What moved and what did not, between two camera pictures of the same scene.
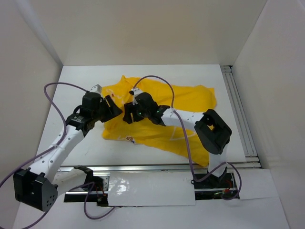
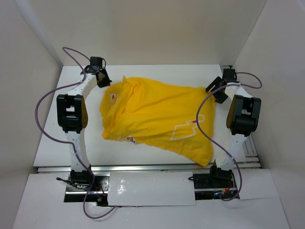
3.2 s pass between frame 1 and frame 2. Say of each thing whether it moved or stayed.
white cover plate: stayed
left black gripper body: moved
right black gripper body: moved
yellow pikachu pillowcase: stayed
